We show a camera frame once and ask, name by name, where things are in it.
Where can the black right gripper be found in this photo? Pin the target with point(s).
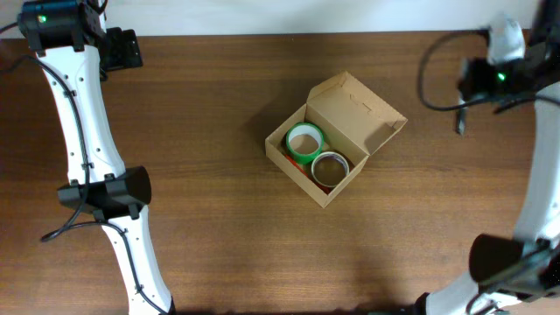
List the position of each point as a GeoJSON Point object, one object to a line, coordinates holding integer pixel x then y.
{"type": "Point", "coordinates": [472, 85]}

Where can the green tape roll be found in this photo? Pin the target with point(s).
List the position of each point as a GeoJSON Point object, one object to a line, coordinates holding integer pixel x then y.
{"type": "Point", "coordinates": [304, 142]}

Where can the black and white marker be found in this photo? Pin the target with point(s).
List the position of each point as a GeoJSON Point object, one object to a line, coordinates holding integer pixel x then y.
{"type": "Point", "coordinates": [460, 121]}

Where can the brown cardboard box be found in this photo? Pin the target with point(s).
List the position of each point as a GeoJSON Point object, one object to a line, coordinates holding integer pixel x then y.
{"type": "Point", "coordinates": [355, 122]}

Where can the beige masking tape roll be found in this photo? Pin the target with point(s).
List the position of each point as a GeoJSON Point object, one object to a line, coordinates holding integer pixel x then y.
{"type": "Point", "coordinates": [329, 169]}

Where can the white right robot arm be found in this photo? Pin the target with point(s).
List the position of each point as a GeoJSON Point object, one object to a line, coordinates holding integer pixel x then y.
{"type": "Point", "coordinates": [524, 268]}

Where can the red utility knife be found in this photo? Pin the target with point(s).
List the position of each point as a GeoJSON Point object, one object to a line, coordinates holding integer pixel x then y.
{"type": "Point", "coordinates": [304, 172]}

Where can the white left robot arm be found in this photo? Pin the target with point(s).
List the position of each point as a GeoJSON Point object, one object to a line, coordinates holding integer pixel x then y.
{"type": "Point", "coordinates": [71, 43]}

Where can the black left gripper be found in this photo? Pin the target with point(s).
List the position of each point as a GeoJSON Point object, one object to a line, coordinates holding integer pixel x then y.
{"type": "Point", "coordinates": [127, 49]}

